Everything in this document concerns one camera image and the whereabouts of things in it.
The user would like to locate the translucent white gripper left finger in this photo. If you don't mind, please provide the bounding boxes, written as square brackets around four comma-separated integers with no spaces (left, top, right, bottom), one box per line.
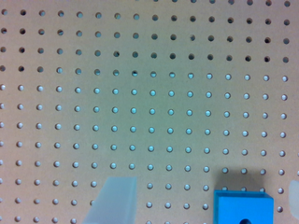
[82,176,137,224]

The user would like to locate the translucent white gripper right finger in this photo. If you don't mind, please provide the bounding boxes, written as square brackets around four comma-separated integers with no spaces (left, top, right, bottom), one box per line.
[289,180,299,217]

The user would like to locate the blue wooden block with hole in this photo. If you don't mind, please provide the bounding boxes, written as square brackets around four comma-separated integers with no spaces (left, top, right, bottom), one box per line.
[213,190,274,224]

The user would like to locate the brown perforated pegboard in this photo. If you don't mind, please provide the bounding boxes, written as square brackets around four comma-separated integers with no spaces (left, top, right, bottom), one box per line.
[0,0,299,224]

